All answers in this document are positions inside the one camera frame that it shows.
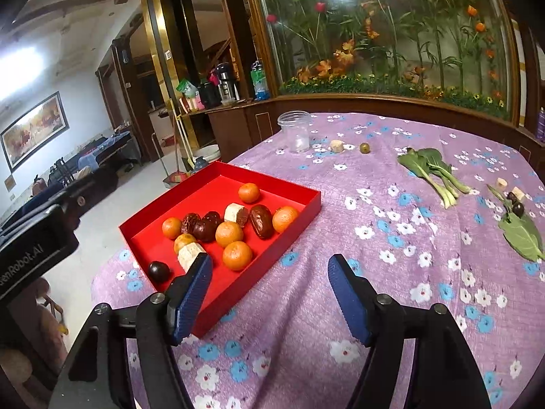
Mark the dark plum on leaf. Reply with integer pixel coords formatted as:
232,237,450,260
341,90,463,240
512,201,525,218

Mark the framed landscape painting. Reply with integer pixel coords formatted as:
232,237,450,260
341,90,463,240
1,91,69,173

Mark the small white corn piece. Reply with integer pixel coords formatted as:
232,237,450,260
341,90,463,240
330,139,345,153

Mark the dark purple plum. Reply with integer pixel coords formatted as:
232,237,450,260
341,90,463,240
147,260,171,284

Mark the red shallow box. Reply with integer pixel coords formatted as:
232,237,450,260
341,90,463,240
120,162,322,337

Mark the large green leaf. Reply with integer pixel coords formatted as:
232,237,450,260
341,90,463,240
487,185,544,262

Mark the small orange mandarin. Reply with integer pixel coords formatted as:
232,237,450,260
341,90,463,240
174,233,196,255

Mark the purple bottles pair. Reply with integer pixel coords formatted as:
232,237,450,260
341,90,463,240
536,107,545,142

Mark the green label water bottle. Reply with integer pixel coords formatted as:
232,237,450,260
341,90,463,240
250,60,270,101

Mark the small dark date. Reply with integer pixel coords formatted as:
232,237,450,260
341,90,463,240
507,192,518,203

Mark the dark red jujube date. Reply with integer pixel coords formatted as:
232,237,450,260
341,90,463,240
192,211,223,243
180,212,200,234
249,204,274,240

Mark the small white corn block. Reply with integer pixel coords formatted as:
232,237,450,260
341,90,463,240
223,203,249,228

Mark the clear plastic cup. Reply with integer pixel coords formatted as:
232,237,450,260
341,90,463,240
277,111,311,153

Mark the steel thermos kettle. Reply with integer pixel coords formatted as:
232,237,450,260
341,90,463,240
215,62,240,105

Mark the purple floral tablecloth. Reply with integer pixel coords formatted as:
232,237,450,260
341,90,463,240
90,111,545,409

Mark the large white corn block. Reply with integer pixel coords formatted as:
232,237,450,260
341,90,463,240
177,242,205,272

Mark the green olive fruit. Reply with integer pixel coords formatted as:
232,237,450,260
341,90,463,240
359,142,370,154

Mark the white red bucket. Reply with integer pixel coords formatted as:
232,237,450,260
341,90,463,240
193,144,221,163

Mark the bok choy bunch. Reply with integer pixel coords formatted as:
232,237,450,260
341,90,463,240
397,148,471,210

